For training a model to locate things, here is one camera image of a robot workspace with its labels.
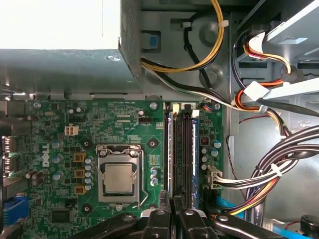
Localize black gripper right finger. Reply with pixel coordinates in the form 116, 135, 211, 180
173, 195, 287, 239

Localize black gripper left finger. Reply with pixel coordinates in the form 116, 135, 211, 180
67, 190, 173, 239

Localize green RAM stick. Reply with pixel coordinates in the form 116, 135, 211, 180
167, 111, 175, 207

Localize metal socket cover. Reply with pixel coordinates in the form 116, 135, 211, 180
96, 144, 141, 204

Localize metal locking lever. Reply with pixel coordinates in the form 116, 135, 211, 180
96, 143, 148, 209

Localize silver CPU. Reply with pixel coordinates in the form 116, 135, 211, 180
104, 163, 134, 194

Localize black PC case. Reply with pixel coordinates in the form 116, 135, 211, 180
0, 0, 319, 239

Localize green motherboard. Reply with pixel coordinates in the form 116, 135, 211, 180
0, 99, 224, 239

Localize blue VGA port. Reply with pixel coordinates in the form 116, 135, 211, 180
2, 196, 30, 227

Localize grey power supply unit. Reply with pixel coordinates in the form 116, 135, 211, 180
0, 0, 147, 97

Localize grey metal drive cage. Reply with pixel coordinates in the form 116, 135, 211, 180
236, 0, 319, 100

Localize blue SATA cable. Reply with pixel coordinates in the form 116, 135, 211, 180
216, 194, 319, 239

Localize black cable bundle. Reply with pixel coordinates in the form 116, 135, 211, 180
208, 124, 319, 218

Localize black white power wires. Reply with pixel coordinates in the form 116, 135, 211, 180
142, 66, 236, 109

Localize coloured drive power wires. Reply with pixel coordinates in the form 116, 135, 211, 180
231, 29, 304, 138

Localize yellow black wire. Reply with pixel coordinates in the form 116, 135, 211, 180
140, 0, 229, 73

